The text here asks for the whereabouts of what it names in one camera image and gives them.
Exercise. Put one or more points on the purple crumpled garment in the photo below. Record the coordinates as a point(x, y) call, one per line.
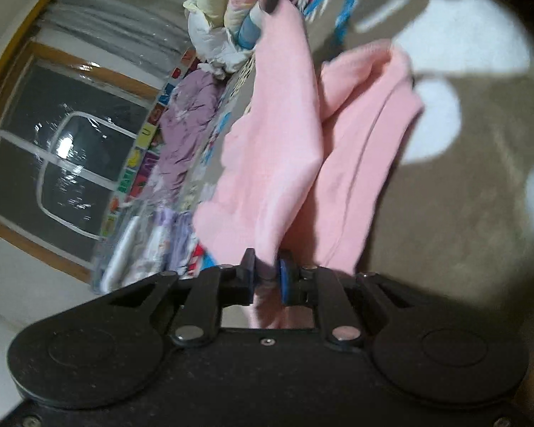
point(193, 104)

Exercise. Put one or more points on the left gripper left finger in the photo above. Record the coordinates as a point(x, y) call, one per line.
point(198, 321)

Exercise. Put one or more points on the colourful alphabet bed border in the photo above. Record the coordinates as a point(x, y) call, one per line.
point(146, 148)

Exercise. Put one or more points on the pink sweatshirt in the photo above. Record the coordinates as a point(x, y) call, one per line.
point(304, 168)

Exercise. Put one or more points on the cartoon print bed blanket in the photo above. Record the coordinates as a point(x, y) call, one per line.
point(455, 217)

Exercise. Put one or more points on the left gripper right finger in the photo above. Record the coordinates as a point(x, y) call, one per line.
point(320, 289)

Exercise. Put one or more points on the grey sheer curtain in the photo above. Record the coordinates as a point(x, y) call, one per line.
point(137, 35)

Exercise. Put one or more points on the pile of folded quilts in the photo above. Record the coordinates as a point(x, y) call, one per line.
point(223, 32)

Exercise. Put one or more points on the dark window with wooden frame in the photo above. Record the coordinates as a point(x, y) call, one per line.
point(66, 128)

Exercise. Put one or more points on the stack of folded clothes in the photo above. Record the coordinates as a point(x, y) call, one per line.
point(147, 239)

